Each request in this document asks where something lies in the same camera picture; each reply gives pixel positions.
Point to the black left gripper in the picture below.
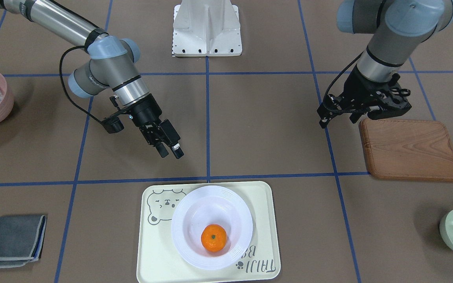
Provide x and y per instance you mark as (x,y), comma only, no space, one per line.
(357,89)

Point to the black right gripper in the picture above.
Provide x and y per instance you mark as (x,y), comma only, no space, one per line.
(146,112)

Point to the white round plate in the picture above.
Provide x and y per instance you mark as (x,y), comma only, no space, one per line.
(202,207)

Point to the orange fruit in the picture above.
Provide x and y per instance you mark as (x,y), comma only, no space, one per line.
(214,238)

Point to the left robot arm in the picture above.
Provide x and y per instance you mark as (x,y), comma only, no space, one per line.
(397,27)

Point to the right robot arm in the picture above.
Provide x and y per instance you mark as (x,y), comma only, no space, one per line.
(111,65)

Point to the cream bear print tray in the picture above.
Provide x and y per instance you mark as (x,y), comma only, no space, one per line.
(158,260)

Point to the wooden cutting board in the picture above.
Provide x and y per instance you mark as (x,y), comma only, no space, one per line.
(405,149)

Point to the folded grey cloth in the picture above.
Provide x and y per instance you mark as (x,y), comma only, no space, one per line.
(21,239)

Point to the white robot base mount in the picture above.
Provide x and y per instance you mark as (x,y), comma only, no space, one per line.
(206,28)

